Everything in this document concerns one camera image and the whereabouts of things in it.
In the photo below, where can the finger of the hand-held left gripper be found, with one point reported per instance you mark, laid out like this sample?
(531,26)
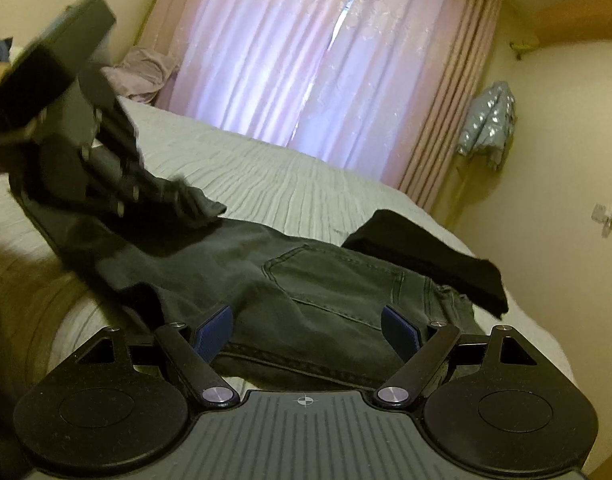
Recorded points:
(120,190)
(120,140)

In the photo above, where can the dark grey jeans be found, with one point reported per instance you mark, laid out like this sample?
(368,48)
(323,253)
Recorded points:
(306,280)

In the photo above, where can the pink crumpled cloth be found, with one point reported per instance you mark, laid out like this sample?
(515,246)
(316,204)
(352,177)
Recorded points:
(140,72)

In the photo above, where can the silver padded jacket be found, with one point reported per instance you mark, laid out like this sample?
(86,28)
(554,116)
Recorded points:
(488,120)

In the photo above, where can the black folded cloth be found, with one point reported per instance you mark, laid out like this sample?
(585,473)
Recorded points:
(426,255)

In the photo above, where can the pink curtain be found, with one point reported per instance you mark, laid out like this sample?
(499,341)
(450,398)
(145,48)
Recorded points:
(306,65)

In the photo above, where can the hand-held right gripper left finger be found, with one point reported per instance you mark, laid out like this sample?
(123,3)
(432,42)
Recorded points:
(213,332)

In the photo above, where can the wooden wall box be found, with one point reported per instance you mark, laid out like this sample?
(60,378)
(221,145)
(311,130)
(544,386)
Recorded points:
(571,22)

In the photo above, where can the white wall socket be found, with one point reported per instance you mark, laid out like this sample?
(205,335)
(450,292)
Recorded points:
(604,217)

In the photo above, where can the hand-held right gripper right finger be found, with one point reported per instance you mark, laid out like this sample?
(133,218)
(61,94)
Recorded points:
(400,332)

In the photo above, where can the light grey ribbed bedspread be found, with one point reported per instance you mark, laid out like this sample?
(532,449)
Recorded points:
(296,195)

